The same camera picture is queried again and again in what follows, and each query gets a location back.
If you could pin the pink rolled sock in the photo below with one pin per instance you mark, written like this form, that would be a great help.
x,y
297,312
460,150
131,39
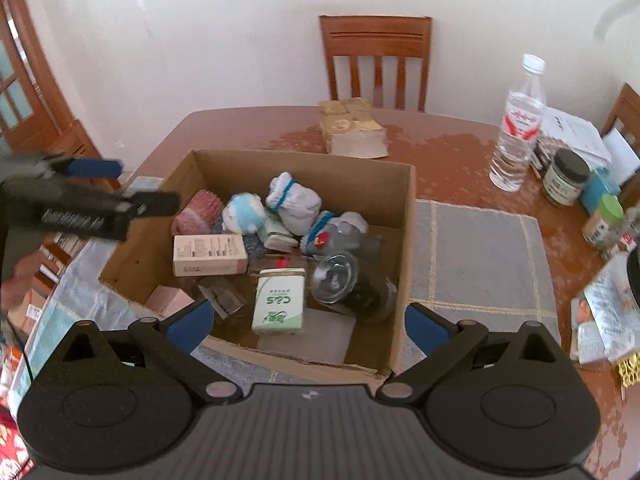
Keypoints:
x,y
199,216

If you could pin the brown cardboard box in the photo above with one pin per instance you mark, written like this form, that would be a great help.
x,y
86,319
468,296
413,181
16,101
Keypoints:
x,y
382,192

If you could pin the light blue toy figure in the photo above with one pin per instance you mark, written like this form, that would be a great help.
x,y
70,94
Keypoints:
x,y
244,214

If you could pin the wooden chair at left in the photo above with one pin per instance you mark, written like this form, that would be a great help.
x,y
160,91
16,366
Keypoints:
x,y
75,142

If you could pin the blue container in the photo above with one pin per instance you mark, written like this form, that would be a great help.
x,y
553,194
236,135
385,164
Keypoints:
x,y
601,182

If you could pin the wooden glass door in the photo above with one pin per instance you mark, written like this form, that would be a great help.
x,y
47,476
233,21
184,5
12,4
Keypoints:
x,y
29,122

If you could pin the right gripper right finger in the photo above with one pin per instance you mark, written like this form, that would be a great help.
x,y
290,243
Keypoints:
x,y
446,347

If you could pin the clear plastic water bottle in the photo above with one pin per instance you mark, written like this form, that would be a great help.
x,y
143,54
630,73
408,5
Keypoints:
x,y
519,128

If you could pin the wooden chair at far side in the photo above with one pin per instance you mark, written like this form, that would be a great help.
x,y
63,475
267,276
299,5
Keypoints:
x,y
378,37

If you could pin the pink flat box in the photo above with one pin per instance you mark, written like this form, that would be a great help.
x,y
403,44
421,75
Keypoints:
x,y
166,301

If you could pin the clear jar black clips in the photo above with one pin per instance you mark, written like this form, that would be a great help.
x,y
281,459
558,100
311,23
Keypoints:
x,y
349,285

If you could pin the wooden corner chair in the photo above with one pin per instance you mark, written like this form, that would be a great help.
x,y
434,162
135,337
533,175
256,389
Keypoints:
x,y
625,116

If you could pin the green white tissue pack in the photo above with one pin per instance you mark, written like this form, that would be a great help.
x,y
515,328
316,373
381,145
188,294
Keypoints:
x,y
280,302

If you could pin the blue grey rolled sock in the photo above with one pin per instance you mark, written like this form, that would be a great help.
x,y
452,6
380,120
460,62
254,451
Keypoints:
x,y
253,246

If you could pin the gold paper bag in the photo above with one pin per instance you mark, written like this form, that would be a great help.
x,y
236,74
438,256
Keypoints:
x,y
348,129

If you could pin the person's hand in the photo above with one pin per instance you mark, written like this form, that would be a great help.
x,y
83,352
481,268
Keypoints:
x,y
14,290

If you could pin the beige cardboard product box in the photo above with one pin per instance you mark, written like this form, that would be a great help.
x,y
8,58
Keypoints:
x,y
209,255

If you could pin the green lid small bottle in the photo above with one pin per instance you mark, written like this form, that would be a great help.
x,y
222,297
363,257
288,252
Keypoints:
x,y
608,214

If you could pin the wooden dining table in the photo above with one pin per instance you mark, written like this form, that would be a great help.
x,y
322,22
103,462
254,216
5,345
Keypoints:
x,y
451,157

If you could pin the dark lid glass jar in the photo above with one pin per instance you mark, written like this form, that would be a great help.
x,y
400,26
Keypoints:
x,y
565,177

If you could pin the white blue rolled sock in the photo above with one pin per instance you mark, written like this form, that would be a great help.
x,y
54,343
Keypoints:
x,y
296,205

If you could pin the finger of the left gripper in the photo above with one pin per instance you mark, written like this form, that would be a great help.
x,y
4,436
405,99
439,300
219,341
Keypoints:
x,y
94,168
142,204

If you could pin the grey elephant toy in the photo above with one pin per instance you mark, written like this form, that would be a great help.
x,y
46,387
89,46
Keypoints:
x,y
348,232

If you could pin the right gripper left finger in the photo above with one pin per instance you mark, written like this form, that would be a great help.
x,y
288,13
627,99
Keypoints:
x,y
168,344

